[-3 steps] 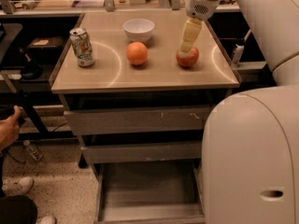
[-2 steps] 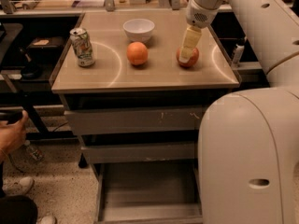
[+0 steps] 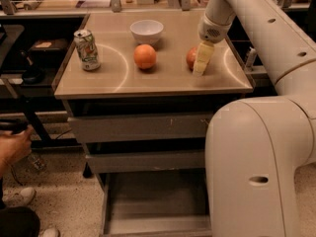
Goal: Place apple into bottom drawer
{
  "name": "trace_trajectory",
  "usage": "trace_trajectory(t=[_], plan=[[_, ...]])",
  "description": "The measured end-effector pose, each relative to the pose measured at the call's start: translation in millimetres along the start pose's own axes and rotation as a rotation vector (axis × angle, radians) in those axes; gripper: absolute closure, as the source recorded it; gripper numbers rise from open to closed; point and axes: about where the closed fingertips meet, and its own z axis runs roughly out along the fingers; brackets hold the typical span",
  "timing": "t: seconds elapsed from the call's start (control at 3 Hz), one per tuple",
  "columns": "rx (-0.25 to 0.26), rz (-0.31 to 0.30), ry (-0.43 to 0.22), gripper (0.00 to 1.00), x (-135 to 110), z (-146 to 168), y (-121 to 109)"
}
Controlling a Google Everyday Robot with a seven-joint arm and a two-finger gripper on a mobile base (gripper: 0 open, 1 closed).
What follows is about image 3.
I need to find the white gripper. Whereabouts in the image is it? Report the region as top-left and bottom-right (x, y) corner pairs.
(193, 14), (233, 76)

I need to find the red apple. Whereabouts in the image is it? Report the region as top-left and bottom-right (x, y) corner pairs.
(186, 46), (197, 70)

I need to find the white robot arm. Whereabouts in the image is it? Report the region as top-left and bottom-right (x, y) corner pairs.
(198, 0), (316, 237)

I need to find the grey drawer cabinet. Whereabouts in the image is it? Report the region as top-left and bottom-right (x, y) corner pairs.
(51, 9), (256, 237)

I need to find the middle grey drawer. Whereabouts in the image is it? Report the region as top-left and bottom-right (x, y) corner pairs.
(86, 149), (204, 173)

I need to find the top grey drawer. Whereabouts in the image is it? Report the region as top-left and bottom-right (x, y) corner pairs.
(68, 113), (211, 143)

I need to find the bottom grey open drawer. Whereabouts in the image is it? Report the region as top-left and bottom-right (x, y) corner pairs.
(100, 170), (211, 237)

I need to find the white bowl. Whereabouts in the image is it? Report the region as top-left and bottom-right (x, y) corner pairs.
(130, 20), (164, 45)

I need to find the orange fruit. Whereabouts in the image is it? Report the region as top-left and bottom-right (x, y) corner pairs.
(133, 44), (156, 69)

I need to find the green white soda can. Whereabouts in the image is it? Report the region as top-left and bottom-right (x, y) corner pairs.
(74, 29), (101, 71)

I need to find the black box on shelf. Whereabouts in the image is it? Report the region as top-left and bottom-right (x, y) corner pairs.
(29, 39), (68, 60)

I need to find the black desk stand left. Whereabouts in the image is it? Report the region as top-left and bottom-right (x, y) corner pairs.
(18, 96), (79, 148)

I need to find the plastic water bottle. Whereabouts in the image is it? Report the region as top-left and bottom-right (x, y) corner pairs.
(28, 153), (46, 171)

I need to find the white sneaker upper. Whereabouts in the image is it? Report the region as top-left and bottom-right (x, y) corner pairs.
(4, 187), (36, 207)

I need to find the white sneaker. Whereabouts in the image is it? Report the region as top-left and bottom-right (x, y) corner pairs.
(39, 227), (60, 237)
(4, 187), (36, 207)

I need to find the white sneaker lower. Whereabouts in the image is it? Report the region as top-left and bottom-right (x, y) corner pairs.
(39, 227), (60, 237)

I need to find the dark trouser leg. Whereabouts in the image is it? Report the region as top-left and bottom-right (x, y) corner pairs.
(0, 206), (40, 237)

